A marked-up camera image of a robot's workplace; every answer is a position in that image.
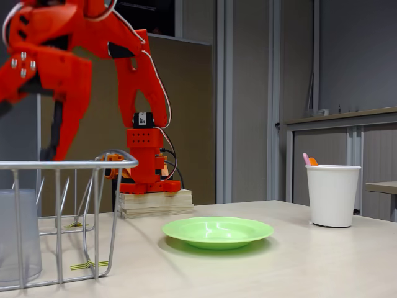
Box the green plastic plate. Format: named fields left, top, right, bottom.
left=161, top=216, right=275, bottom=251

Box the white paper cup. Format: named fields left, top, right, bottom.
left=305, top=165, right=362, bottom=228

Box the black power cable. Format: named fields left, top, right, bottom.
left=159, top=148, right=186, bottom=190

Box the white servo cable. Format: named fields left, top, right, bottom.
left=2, top=0, right=172, bottom=128

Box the grey leaning bar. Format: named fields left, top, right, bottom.
left=305, top=71, right=314, bottom=117

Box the brown partition board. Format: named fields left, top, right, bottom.
left=36, top=16, right=215, bottom=215

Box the light orange table clamp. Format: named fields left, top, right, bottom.
left=94, top=151, right=137, bottom=181

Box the wooden base block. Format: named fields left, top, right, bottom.
left=117, top=188, right=195, bottom=219

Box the grey side table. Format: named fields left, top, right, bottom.
left=365, top=181, right=397, bottom=223

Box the grey low cabinet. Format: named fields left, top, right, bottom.
left=283, top=106, right=397, bottom=223

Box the metal wire dish rack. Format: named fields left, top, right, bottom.
left=0, top=149, right=140, bottom=291

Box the translucent grey plastic cup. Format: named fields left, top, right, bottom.
left=0, top=188, right=43, bottom=283

